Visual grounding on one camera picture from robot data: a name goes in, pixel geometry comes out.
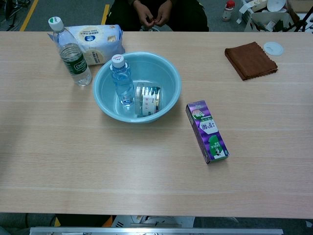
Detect white open box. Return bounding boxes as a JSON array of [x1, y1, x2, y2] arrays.
[[249, 11, 300, 32]]

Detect seated person in dark clothes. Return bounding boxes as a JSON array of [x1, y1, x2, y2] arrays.
[[105, 0, 210, 32]]

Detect chrome stool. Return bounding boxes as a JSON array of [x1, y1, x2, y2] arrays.
[[139, 25, 161, 32]]

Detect red-capped white bottle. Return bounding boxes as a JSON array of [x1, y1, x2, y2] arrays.
[[222, 0, 236, 22]]

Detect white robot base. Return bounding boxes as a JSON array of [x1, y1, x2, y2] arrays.
[[111, 215, 196, 228]]

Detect brown folded cloth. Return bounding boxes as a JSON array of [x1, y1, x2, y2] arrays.
[[224, 41, 278, 81]]

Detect clear jar of binder clips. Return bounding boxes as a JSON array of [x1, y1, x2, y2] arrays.
[[134, 82, 162, 118]]

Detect green-label water bottle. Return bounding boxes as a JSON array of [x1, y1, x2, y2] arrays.
[[48, 16, 92, 87]]

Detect light blue plastic basin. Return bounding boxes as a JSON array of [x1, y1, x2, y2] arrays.
[[92, 51, 182, 124]]

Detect white round desk grommet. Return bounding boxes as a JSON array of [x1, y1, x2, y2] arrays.
[[263, 41, 284, 56]]

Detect small white-capped water bottle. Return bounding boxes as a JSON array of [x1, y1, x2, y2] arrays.
[[111, 54, 135, 107]]

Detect black tripod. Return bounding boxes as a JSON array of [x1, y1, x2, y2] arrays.
[[287, 9, 313, 32]]

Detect aluminium rail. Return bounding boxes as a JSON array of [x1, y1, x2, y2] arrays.
[[29, 227, 284, 235]]

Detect blue white tissue pack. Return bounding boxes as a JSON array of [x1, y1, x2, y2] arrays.
[[47, 23, 126, 66]]

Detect white round bowl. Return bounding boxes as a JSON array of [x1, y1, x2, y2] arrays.
[[266, 0, 287, 12]]

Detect purple toothpaste box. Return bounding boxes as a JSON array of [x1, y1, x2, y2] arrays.
[[185, 99, 230, 165]]

